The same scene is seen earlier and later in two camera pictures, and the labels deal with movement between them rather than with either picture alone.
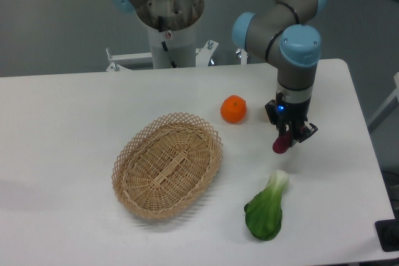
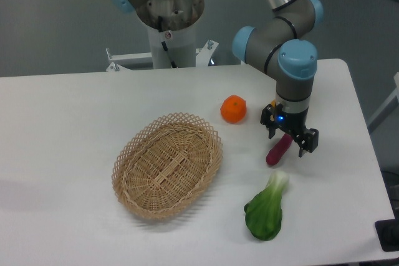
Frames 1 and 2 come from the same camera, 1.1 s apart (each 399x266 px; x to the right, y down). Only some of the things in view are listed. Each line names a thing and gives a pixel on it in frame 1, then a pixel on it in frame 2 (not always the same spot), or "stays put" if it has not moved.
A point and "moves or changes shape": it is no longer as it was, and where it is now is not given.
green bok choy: (264, 212) stays put
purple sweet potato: (282, 143) moves or changes shape
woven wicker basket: (166, 165) stays put
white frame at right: (389, 108) stays put
